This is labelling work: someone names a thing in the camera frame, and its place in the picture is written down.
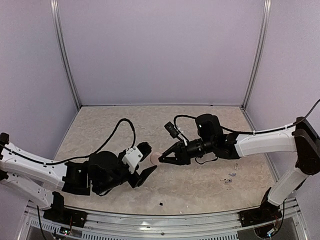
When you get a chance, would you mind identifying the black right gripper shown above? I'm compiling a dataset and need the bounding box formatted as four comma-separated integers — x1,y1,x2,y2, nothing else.
159,137,215,166

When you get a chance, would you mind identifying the pink earbud charging case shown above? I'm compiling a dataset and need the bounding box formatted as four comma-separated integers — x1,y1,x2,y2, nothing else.
149,152,162,166

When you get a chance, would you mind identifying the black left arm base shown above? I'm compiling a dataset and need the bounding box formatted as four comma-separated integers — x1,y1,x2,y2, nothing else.
43,191,88,228

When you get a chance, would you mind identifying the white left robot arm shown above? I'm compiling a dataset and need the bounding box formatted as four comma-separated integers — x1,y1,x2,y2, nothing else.
0,132,157,223

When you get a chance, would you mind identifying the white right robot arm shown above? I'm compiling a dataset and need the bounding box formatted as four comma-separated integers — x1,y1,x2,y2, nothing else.
158,113,320,222

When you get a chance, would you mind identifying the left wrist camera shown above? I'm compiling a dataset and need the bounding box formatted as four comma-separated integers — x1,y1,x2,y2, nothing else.
122,146,143,174

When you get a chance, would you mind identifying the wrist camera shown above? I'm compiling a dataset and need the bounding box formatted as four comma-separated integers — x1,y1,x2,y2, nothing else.
122,146,143,174
164,121,183,141

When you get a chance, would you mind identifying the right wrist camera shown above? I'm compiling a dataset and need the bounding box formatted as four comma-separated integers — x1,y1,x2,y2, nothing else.
164,121,183,141

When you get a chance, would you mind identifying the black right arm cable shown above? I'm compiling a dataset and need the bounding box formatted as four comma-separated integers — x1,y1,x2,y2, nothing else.
173,98,320,136

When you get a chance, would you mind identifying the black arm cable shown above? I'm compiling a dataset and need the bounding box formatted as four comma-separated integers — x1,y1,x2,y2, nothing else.
173,98,320,136
53,118,137,166

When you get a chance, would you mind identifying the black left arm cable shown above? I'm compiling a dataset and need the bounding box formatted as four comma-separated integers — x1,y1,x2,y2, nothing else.
53,118,137,166

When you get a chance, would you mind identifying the silver front aluminium rail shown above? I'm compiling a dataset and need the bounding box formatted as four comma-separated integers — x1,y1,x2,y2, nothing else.
23,198,305,240

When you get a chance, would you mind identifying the right silver frame post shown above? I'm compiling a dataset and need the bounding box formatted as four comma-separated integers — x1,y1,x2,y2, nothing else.
241,0,272,111

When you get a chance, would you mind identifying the silver frame post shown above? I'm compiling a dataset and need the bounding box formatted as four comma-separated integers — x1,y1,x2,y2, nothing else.
241,0,272,111
49,0,82,111

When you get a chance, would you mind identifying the left silver frame post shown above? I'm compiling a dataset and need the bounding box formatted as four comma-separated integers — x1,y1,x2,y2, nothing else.
49,0,82,111

